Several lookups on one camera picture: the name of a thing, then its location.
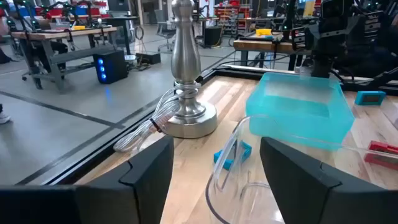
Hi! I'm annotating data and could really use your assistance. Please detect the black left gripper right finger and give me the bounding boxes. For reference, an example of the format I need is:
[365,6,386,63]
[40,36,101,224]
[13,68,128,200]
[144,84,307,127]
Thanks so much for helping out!
[259,136,398,224]

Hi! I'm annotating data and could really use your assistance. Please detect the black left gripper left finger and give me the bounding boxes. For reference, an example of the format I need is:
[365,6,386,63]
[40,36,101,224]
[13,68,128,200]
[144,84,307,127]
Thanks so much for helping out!
[0,135,175,224]

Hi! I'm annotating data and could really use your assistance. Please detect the red digital display meter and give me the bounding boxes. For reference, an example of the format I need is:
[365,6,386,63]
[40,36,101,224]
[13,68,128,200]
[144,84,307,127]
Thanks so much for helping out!
[363,140,398,171]

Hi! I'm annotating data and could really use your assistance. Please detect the blue digital display meter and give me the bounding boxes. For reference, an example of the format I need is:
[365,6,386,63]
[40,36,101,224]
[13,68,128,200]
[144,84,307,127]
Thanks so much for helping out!
[354,90,387,106]

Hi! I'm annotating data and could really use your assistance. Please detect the grey office chair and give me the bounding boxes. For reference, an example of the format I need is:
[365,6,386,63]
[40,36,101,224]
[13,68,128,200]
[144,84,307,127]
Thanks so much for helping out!
[154,9,177,53]

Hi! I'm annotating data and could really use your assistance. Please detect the teal translucent plastic bin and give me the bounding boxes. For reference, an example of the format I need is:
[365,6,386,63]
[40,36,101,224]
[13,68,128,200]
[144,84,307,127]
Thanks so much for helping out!
[245,72,356,150]

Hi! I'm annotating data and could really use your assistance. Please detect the black computer tower blue lights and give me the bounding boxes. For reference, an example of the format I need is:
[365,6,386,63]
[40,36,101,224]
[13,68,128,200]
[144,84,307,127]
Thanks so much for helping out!
[93,50,129,85]

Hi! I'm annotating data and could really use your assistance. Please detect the black box on floor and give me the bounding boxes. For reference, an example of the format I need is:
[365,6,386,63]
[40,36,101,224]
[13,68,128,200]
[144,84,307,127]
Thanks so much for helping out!
[135,52,162,65]

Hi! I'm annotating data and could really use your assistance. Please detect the silver metal lamp base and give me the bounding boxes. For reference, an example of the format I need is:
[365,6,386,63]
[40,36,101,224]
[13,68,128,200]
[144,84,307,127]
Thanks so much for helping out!
[163,0,218,139]

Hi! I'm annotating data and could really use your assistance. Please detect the wooden workbench with metal legs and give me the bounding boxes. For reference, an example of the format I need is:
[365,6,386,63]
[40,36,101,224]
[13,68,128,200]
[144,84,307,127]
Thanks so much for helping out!
[11,26,119,95]
[232,29,301,72]

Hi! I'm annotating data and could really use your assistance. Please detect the person's shoe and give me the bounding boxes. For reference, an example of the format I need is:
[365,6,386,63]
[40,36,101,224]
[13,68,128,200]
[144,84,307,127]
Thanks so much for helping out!
[0,104,12,125]

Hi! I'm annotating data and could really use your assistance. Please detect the clear bundled lamp cord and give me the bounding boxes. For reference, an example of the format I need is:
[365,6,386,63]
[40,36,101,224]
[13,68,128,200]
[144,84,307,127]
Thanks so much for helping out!
[113,80,203,153]

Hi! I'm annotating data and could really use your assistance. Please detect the clear plastic bin with handles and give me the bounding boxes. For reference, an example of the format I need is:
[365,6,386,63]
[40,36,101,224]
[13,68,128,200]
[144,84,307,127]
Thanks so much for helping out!
[205,114,398,224]

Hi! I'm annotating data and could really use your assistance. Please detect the black aluminium table frame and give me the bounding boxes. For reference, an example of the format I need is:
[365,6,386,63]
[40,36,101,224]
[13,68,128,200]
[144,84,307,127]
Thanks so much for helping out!
[15,63,398,187]

